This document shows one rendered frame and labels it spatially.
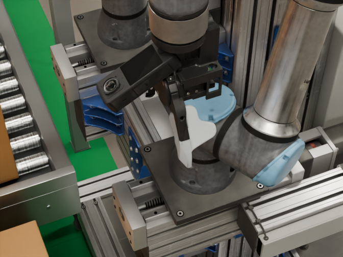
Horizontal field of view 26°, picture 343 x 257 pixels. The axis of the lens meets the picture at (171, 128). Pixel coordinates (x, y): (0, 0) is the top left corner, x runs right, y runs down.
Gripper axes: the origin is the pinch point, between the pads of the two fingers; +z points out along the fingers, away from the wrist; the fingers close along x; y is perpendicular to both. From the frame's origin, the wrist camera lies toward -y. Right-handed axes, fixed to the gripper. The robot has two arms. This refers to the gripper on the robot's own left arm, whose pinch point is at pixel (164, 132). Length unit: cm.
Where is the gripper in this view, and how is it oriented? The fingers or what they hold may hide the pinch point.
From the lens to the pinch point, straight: 109.9
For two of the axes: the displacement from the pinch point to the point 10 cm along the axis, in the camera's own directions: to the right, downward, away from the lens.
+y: 9.2, -2.9, 2.5
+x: -3.8, -7.0, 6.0
